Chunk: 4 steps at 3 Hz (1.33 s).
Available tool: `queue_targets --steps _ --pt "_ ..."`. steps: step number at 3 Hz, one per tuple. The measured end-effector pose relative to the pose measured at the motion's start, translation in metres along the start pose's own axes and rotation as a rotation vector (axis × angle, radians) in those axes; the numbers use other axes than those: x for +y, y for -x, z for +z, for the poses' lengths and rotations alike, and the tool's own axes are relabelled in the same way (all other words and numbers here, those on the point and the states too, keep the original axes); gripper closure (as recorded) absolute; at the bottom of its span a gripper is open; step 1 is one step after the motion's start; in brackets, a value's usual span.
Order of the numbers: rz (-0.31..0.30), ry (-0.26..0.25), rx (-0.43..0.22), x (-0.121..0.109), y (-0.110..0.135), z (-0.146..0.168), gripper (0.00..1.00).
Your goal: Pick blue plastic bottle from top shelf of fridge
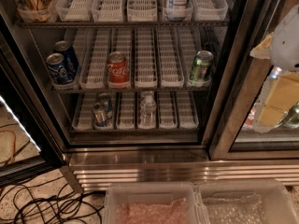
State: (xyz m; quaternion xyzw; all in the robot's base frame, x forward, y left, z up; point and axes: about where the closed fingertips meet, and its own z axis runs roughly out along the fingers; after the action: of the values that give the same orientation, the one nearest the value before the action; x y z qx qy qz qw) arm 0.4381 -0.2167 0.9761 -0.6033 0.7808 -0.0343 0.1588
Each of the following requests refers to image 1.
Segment orange floor cable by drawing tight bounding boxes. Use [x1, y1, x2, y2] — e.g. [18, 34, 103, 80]
[0, 128, 17, 166]

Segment clear plastic bin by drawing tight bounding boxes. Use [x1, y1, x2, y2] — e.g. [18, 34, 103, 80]
[103, 182, 205, 224]
[199, 180, 299, 224]

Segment open fridge glass door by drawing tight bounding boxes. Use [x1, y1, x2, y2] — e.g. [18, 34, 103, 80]
[0, 31, 64, 187]

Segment front blue soda can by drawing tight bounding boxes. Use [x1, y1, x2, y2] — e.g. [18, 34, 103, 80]
[46, 53, 74, 85]

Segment blue soda can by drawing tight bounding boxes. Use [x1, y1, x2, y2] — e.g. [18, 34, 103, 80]
[54, 40, 78, 75]
[46, 53, 74, 85]

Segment green can right compartment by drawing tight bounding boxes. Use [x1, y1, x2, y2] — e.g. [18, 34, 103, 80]
[283, 103, 299, 129]

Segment small blue can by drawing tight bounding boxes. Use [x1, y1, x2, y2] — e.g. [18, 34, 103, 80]
[92, 103, 107, 127]
[98, 93, 112, 119]

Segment rear blue soda can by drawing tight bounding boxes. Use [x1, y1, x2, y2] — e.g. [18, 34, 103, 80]
[54, 40, 78, 75]

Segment right clear plastic bin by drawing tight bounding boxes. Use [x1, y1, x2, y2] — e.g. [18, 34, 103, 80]
[199, 180, 299, 224]

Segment closed fridge glass door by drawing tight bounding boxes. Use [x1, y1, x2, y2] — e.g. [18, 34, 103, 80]
[204, 0, 299, 160]

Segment clear water bottle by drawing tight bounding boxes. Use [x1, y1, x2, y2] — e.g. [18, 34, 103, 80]
[140, 94, 157, 129]

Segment green soda can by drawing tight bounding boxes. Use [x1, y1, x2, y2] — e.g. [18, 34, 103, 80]
[189, 50, 214, 82]

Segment red can right compartment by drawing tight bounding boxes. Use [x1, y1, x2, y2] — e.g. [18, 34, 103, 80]
[243, 106, 256, 129]

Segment black floor cables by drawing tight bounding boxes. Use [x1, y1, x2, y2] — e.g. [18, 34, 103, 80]
[0, 175, 104, 224]

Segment red Coca-Cola can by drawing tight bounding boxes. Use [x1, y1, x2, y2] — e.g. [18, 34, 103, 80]
[107, 51, 129, 84]

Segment left clear plastic bin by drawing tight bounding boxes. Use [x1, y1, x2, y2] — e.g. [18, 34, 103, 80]
[103, 182, 205, 224]

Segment front small blue can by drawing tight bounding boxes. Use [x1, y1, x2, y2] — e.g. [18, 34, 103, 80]
[92, 103, 107, 127]

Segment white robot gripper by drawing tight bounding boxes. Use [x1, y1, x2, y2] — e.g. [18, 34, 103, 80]
[249, 4, 299, 127]

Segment rear small blue can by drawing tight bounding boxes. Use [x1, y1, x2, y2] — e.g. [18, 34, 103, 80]
[98, 93, 112, 119]

